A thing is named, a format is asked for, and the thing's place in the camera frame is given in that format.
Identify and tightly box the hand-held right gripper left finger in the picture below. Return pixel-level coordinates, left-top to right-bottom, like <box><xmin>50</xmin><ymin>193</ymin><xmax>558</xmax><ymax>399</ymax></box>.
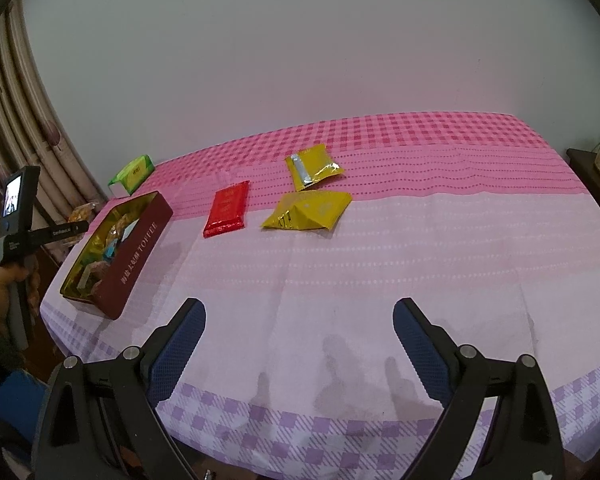
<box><xmin>32</xmin><ymin>297</ymin><xmax>207</xmax><ymax>480</ymax></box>

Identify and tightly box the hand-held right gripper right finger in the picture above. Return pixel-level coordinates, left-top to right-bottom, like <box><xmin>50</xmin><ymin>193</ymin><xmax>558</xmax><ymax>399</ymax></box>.
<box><xmin>392</xmin><ymin>297</ymin><xmax>567</xmax><ymax>480</ymax></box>

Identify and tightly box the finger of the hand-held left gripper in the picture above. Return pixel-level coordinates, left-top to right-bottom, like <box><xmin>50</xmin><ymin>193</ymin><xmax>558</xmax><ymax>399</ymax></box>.
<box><xmin>30</xmin><ymin>220</ymin><xmax>90</xmax><ymax>248</ymax></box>

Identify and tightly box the brown and orange snack packet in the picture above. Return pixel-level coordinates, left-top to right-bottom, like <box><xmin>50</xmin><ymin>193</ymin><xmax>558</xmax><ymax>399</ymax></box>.
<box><xmin>107</xmin><ymin>214</ymin><xmax>131</xmax><ymax>242</ymax></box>

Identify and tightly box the maroon tin box gold inside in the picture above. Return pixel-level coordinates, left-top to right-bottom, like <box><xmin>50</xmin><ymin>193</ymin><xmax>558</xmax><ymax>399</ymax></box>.
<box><xmin>60</xmin><ymin>191</ymin><xmax>174</xmax><ymax>321</ymax></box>

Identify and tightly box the red snack packet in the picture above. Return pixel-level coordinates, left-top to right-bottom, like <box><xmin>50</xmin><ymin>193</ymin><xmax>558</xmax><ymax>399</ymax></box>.
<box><xmin>203</xmin><ymin>180</ymin><xmax>251</xmax><ymax>239</ymax></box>

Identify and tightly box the large yellow snack packet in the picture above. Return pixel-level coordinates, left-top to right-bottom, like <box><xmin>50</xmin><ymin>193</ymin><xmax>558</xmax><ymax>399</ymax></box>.
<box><xmin>260</xmin><ymin>191</ymin><xmax>353</xmax><ymax>232</ymax></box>

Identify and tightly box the yellow packet with silver strip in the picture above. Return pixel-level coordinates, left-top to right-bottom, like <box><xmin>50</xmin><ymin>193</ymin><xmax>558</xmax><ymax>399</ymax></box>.
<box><xmin>285</xmin><ymin>143</ymin><xmax>344</xmax><ymax>192</ymax></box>

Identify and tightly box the orange snack bag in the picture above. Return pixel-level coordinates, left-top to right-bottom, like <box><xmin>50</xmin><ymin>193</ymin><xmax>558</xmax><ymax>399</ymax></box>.
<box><xmin>67</xmin><ymin>201</ymin><xmax>99</xmax><ymax>224</ymax></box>

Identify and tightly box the beige floral curtain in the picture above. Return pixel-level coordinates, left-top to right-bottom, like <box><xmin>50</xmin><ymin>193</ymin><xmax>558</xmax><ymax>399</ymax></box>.
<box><xmin>0</xmin><ymin>0</ymin><xmax>108</xmax><ymax>266</ymax></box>

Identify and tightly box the pink and purple checked tablecloth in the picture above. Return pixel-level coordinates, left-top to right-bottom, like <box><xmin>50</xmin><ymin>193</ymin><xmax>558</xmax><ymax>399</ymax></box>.
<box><xmin>40</xmin><ymin>111</ymin><xmax>600</xmax><ymax>476</ymax></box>

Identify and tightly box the blue cloth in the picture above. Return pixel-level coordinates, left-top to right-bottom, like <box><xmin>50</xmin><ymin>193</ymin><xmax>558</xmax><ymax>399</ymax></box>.
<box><xmin>0</xmin><ymin>370</ymin><xmax>51</xmax><ymax>443</ymax></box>

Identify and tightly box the dark wooden cabinet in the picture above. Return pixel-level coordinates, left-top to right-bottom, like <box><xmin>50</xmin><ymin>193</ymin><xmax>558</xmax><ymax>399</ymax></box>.
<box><xmin>566</xmin><ymin>148</ymin><xmax>600</xmax><ymax>223</ymax></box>

